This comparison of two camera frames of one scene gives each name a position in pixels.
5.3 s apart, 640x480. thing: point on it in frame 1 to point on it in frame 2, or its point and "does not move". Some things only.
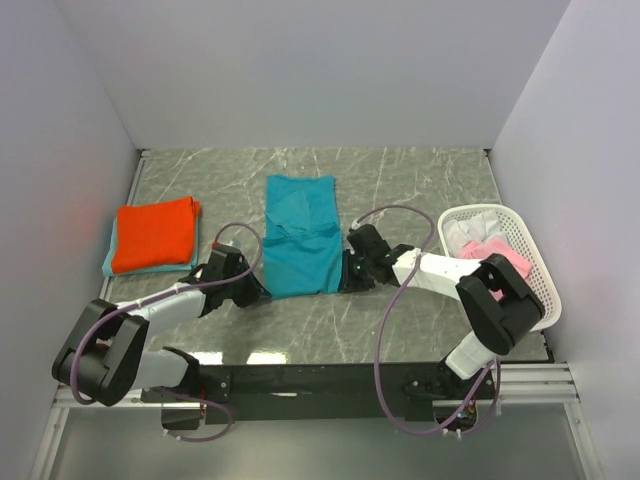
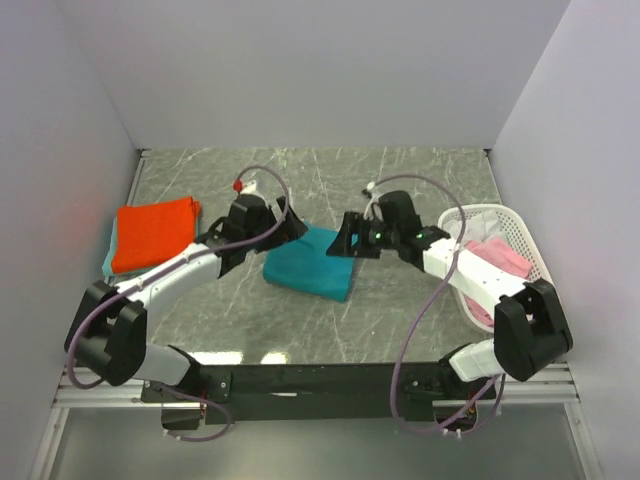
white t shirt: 479,227 does not move
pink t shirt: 482,249 does not move
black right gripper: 349,283 to 353,224
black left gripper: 255,293 to 289,229
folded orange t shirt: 155,234 does not move
